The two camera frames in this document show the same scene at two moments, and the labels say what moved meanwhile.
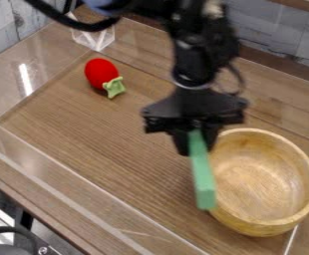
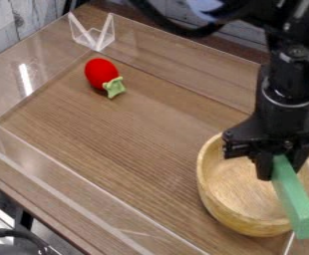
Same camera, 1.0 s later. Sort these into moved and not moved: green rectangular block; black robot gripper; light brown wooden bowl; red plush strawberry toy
Moved: green rectangular block; black robot gripper
Not moved: light brown wooden bowl; red plush strawberry toy
